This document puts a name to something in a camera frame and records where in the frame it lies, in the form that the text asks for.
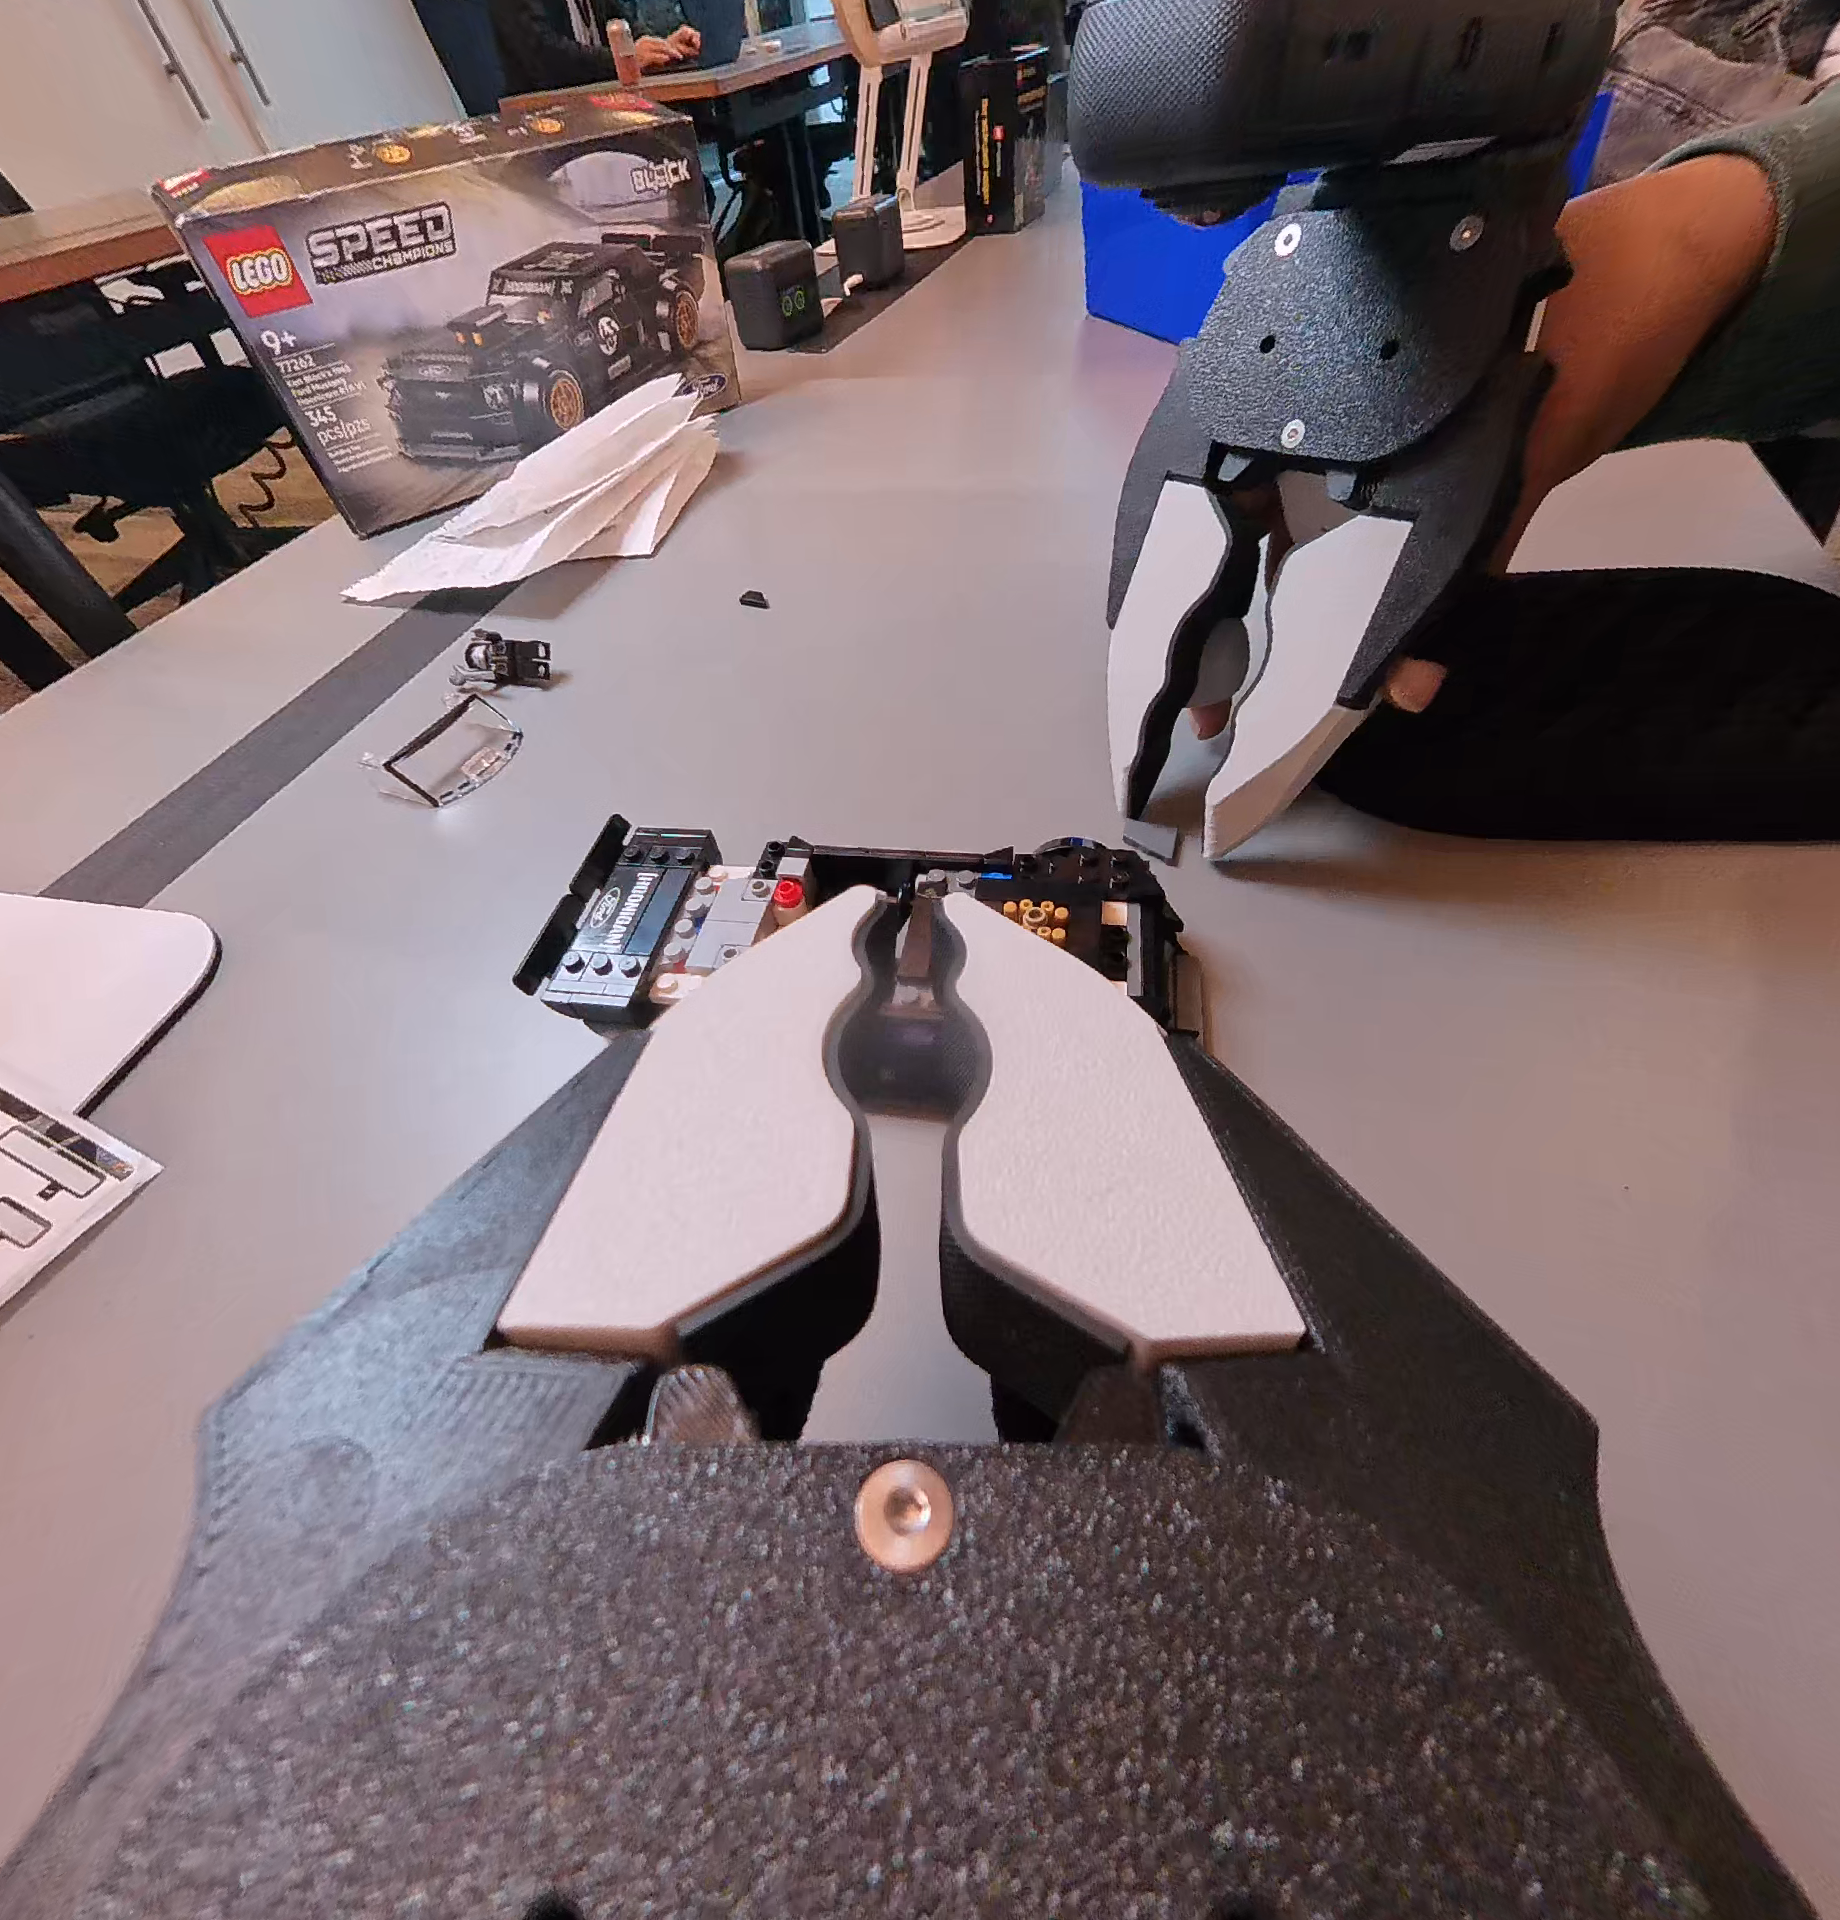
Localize lego set box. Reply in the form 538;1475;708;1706
153;88;745;544

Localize black box-shaped device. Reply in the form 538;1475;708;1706
829;193;910;296
725;238;829;356

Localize lego sticker sheet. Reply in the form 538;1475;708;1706
0;1055;166;1349

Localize clear lego windshield piece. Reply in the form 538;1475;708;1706
363;695;530;814

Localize lego car model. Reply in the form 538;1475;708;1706
512;814;1196;1039

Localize crumpled white paper bag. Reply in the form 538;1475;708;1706
343;372;725;610

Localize tall black box device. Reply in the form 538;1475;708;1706
964;43;1061;239

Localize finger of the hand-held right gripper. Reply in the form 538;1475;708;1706
1200;510;1423;865
1103;475;1262;829

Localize blue plastic bin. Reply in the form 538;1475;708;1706
1078;86;1618;350

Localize black office chair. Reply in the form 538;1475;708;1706
0;133;299;698

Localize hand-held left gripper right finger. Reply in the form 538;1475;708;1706
916;891;1314;1413

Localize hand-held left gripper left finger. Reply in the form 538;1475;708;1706
498;891;917;1413

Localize white booklet stand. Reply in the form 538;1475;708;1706
829;0;972;260

